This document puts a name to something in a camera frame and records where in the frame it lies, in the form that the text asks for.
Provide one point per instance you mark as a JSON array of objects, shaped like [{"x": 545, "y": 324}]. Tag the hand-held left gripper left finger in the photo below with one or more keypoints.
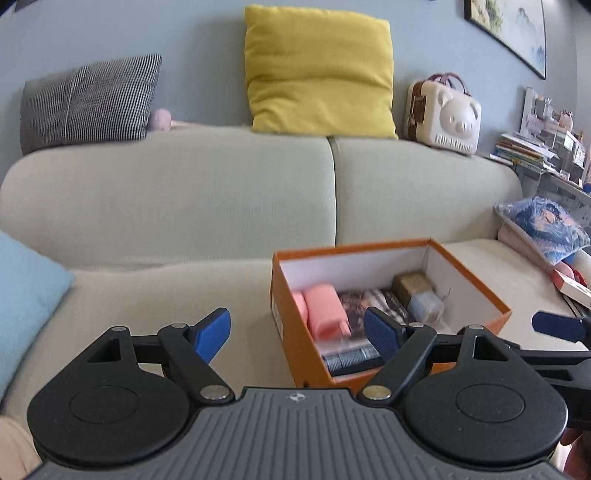
[{"x": 210, "y": 334}]

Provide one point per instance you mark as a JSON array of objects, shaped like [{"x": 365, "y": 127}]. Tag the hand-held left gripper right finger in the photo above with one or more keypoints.
[{"x": 383, "y": 334}]

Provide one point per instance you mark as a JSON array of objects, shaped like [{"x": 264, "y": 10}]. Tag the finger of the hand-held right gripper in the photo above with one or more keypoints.
[
  {"x": 554, "y": 359},
  {"x": 561, "y": 325}
]

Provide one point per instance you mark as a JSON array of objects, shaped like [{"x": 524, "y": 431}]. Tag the plaid wallet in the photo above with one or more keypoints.
[{"x": 401, "y": 310}]

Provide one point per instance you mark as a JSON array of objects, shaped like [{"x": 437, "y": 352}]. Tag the dark long box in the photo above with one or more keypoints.
[{"x": 351, "y": 362}]

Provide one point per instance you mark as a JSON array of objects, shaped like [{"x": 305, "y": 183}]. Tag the purple printed box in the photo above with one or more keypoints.
[{"x": 355, "y": 302}]

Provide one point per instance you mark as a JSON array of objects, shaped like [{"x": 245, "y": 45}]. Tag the clear plastic cube box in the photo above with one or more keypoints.
[{"x": 427, "y": 307}]

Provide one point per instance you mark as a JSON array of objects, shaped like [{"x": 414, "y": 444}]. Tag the brown cardboard cube box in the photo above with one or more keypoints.
[{"x": 411, "y": 284}]

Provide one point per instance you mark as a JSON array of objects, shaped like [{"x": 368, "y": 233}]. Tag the pink pump bottle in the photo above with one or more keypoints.
[{"x": 325, "y": 309}]

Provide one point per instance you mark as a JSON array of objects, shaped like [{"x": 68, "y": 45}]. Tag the orange cardboard box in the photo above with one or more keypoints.
[{"x": 300, "y": 360}]

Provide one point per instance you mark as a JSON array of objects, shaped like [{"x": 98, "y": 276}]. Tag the pink lotion tube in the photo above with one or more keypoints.
[{"x": 298, "y": 309}]

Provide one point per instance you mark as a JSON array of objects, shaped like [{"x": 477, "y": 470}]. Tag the person's right hand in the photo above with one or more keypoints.
[{"x": 579, "y": 454}]

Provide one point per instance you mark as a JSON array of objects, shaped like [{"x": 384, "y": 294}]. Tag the red white flat box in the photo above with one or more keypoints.
[{"x": 575, "y": 288}]

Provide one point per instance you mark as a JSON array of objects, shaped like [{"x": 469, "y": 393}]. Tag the pink folded cloth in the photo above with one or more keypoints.
[{"x": 512, "y": 240}]

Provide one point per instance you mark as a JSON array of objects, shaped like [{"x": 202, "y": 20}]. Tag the blue printed pillow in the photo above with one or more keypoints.
[{"x": 549, "y": 221}]

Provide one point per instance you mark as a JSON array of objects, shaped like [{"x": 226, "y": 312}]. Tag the beige fabric sofa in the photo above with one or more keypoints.
[{"x": 184, "y": 198}]

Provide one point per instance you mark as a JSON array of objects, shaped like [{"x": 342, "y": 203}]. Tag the white desk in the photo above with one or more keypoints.
[{"x": 549, "y": 184}]

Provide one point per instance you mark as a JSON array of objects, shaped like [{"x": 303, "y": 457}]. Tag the stack of books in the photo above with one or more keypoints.
[{"x": 526, "y": 152}]

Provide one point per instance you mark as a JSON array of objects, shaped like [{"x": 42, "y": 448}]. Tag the light blue pillow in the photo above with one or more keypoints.
[{"x": 27, "y": 300}]

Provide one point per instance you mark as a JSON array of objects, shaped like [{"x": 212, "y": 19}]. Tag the white desk organizer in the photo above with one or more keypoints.
[{"x": 558, "y": 138}]

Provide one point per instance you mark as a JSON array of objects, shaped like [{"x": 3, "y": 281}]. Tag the cream bear suitcase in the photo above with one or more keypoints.
[{"x": 443, "y": 124}]

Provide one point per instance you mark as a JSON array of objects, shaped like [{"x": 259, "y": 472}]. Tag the pink plush toy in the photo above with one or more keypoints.
[{"x": 159, "y": 120}]

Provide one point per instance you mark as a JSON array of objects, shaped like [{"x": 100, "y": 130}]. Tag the person's left leg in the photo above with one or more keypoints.
[{"x": 16, "y": 447}]

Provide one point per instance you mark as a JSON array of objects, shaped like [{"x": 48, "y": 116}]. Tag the black white houndstooth pillow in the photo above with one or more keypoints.
[{"x": 92, "y": 101}]

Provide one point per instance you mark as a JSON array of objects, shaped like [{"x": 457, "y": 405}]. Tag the yellow pillow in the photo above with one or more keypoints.
[{"x": 318, "y": 74}]

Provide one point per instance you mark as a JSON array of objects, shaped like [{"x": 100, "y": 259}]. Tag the framed landscape painting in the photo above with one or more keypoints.
[{"x": 512, "y": 27}]

